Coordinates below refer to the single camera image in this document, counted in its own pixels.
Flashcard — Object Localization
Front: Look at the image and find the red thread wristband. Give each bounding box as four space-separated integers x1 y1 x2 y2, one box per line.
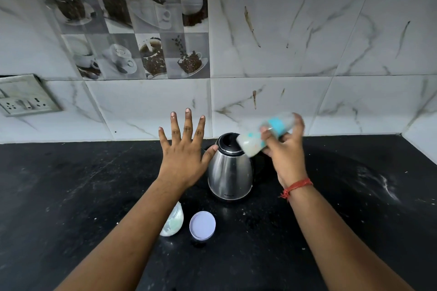
279 178 314 201

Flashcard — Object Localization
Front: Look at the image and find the clear baby bottle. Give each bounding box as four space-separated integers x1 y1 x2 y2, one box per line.
236 112 296 158

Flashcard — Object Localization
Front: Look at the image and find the clear bottle cap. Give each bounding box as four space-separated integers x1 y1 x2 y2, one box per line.
160 201 184 237

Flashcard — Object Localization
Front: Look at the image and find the stainless steel electric kettle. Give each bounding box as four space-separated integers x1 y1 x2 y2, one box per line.
208 133 266 202

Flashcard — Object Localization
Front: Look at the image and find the lavender round lid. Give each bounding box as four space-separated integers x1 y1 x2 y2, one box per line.
189 211 216 241

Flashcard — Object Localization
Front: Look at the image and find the person's right hand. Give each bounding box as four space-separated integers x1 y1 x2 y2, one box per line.
260 113 309 190

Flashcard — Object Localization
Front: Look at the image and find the white wall socket plate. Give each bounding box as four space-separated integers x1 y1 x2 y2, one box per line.
0 74 63 118

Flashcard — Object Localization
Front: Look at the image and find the person's left hand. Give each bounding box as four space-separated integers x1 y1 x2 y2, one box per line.
158 108 219 192

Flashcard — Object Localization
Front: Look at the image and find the person's right forearm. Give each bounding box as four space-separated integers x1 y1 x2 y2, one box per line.
283 183 415 291

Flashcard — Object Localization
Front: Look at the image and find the coffee cup picture tile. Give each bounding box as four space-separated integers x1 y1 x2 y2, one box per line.
28 0 211 80

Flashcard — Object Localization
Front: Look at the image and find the person's left forearm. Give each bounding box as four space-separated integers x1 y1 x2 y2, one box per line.
55 178 186 291

